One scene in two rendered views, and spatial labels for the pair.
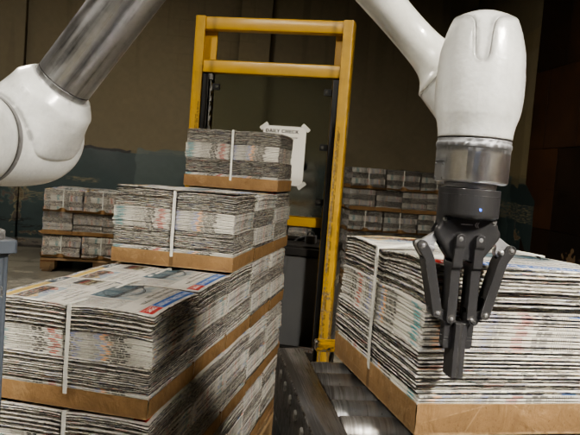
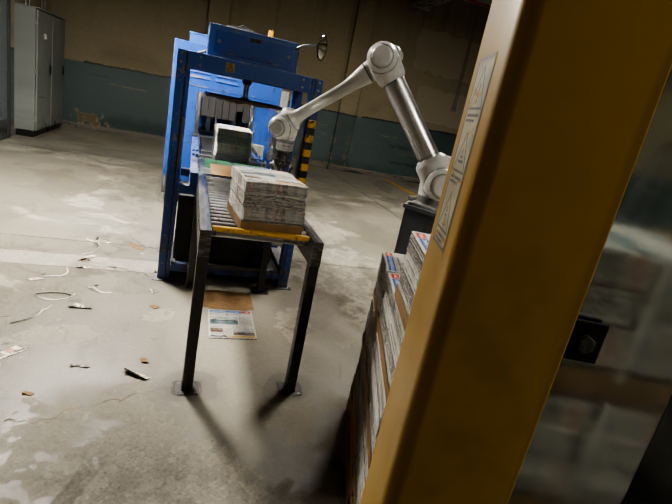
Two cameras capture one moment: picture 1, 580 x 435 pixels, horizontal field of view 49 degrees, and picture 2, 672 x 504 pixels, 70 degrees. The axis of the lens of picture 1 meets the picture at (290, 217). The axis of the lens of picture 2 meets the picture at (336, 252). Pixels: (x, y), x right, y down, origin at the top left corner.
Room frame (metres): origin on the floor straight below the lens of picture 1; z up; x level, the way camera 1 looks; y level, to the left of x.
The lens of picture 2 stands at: (3.28, -0.37, 1.39)
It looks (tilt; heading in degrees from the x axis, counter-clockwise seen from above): 17 degrees down; 168
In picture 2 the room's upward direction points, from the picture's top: 12 degrees clockwise
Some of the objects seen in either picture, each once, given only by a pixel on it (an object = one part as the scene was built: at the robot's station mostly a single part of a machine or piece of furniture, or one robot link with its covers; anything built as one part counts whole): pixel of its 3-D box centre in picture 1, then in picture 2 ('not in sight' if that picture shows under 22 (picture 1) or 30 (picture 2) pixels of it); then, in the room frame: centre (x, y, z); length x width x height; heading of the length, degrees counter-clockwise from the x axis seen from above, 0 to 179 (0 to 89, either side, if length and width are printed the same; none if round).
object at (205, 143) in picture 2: not in sight; (225, 154); (-1.54, -0.63, 0.75); 1.53 x 0.64 x 0.10; 7
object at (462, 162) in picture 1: (471, 164); (284, 145); (0.80, -0.22, 1.16); 0.09 x 0.09 x 0.06
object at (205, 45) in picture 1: (195, 202); not in sight; (3.10, 0.46, 0.97); 0.09 x 0.09 x 1.75; 80
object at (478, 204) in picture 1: (466, 223); (282, 159); (0.80, -0.22, 1.09); 0.08 x 0.07 x 0.09; 97
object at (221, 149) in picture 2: not in sight; (232, 143); (-0.99, -0.56, 0.93); 0.38 x 0.30 x 0.26; 7
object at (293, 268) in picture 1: (268, 312); not in sight; (3.40, 0.07, 0.40); 0.69 x 0.55 x 0.80; 80
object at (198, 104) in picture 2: not in sight; (225, 114); (-3.12, -0.79, 1.04); 1.51 x 1.30 x 2.07; 7
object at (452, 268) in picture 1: (451, 277); not in sight; (0.79, -0.21, 1.02); 0.04 x 0.01 x 0.11; 7
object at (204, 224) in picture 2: not in sight; (202, 205); (0.62, -0.60, 0.74); 1.34 x 0.05 x 0.12; 7
